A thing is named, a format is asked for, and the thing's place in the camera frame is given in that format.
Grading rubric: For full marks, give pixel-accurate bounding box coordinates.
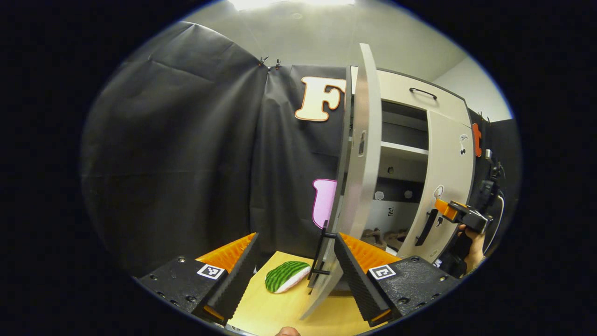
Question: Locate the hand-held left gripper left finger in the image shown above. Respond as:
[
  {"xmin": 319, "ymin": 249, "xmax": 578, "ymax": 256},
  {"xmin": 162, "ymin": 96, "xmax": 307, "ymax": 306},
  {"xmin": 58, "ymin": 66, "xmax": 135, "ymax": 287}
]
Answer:
[{"xmin": 137, "ymin": 232, "xmax": 261, "ymax": 326}]

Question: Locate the brown fuzzy shoe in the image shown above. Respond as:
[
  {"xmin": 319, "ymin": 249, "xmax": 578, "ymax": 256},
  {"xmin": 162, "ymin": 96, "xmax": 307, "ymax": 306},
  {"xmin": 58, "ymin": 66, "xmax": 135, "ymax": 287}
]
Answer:
[
  {"xmin": 385, "ymin": 229, "xmax": 411, "ymax": 252},
  {"xmin": 363, "ymin": 227, "xmax": 387, "ymax": 246}
]

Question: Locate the watermelon slice plush cushion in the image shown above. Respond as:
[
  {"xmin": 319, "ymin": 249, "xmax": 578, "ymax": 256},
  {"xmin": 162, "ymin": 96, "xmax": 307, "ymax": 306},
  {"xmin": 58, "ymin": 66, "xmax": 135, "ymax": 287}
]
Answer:
[{"xmin": 264, "ymin": 260, "xmax": 312, "ymax": 294}]

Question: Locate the white cabinet shelf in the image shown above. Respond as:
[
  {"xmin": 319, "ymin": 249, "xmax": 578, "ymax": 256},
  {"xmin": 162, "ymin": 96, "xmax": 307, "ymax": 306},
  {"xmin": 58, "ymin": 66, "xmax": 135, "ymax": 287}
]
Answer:
[{"xmin": 380, "ymin": 141, "xmax": 430, "ymax": 157}]

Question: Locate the white and grey shoe cabinet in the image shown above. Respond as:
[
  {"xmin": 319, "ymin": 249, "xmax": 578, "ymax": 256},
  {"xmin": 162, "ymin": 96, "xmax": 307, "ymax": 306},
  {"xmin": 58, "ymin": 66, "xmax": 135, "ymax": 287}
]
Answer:
[{"xmin": 343, "ymin": 64, "xmax": 476, "ymax": 266}]

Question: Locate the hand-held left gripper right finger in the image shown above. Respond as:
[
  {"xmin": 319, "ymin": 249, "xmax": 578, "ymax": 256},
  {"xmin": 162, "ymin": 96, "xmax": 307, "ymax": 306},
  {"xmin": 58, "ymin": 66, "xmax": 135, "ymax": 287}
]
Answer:
[{"xmin": 333, "ymin": 232, "xmax": 461, "ymax": 328}]

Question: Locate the black backdrop cloth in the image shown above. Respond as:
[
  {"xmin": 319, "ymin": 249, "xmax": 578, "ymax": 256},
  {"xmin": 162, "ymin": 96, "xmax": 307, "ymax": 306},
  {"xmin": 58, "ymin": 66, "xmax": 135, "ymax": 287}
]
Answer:
[{"xmin": 80, "ymin": 21, "xmax": 522, "ymax": 276}]

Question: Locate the white cabinet drawer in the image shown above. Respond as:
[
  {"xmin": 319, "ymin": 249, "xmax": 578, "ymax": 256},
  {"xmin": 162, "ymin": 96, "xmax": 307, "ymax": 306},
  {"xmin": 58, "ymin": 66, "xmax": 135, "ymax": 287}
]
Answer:
[{"xmin": 350, "ymin": 65, "xmax": 472, "ymax": 127}]

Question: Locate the black door handle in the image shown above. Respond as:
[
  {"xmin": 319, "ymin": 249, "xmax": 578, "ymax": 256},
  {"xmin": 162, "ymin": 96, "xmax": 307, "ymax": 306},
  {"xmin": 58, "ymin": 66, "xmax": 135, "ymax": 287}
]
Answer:
[
  {"xmin": 307, "ymin": 219, "xmax": 337, "ymax": 295},
  {"xmin": 414, "ymin": 208, "xmax": 439, "ymax": 247}
]

